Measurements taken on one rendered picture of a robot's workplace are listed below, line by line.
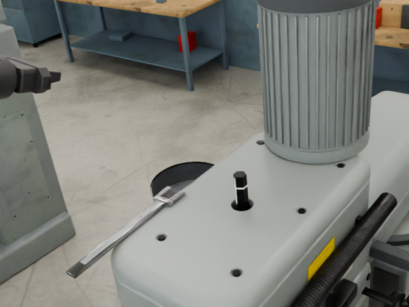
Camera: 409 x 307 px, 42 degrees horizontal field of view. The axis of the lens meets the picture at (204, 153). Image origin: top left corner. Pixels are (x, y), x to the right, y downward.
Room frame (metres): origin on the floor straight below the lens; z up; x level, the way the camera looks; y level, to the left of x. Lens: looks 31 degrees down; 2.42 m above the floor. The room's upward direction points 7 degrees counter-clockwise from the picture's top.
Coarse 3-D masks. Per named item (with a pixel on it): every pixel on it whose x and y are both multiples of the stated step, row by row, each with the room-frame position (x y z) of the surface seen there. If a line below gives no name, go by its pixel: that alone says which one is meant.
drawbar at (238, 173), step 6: (234, 174) 0.72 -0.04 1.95; (240, 174) 0.72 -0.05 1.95; (240, 180) 0.71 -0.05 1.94; (246, 180) 0.72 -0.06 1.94; (240, 186) 0.71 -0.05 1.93; (240, 192) 0.71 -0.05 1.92; (246, 192) 0.71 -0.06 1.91; (240, 198) 0.71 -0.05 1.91; (246, 198) 0.71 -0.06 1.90; (240, 204) 0.71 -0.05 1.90; (246, 204) 0.71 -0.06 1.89; (240, 210) 0.71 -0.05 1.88
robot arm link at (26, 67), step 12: (0, 60) 1.00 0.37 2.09; (12, 60) 1.08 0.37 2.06; (24, 60) 1.09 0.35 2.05; (0, 72) 0.97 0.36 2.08; (12, 72) 0.99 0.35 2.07; (24, 72) 1.01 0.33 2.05; (36, 72) 1.04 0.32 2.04; (48, 72) 1.05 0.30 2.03; (0, 84) 0.96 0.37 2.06; (12, 84) 0.98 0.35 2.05; (24, 84) 1.01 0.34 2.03; (36, 84) 1.04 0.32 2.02; (48, 84) 1.04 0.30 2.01; (0, 96) 0.97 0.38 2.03
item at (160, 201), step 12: (168, 192) 0.77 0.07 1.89; (180, 192) 0.76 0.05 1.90; (156, 204) 0.74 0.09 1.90; (168, 204) 0.73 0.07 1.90; (144, 216) 0.71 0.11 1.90; (120, 228) 0.68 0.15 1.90; (132, 228) 0.68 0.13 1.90; (108, 240) 0.66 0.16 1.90; (120, 240) 0.66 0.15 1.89; (96, 252) 0.63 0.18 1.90; (84, 264) 0.61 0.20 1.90; (72, 276) 0.59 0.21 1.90
